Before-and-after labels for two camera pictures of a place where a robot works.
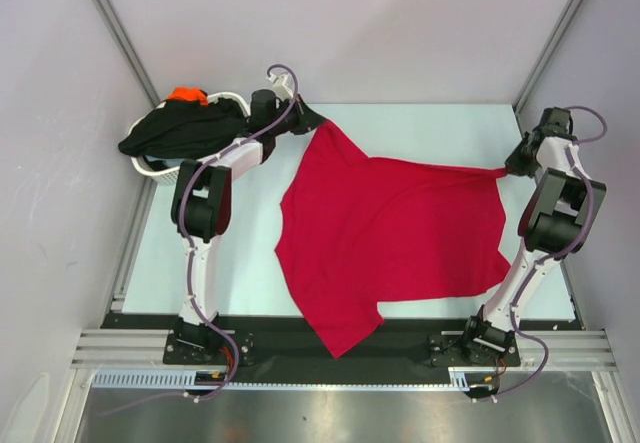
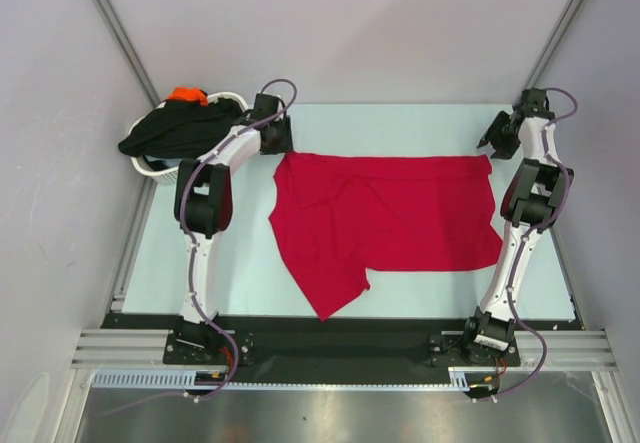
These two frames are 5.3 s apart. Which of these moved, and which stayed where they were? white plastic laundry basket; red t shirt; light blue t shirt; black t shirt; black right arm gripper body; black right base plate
Moved: black right arm gripper body; red t shirt
Stayed: black right base plate; white plastic laundry basket; light blue t shirt; black t shirt
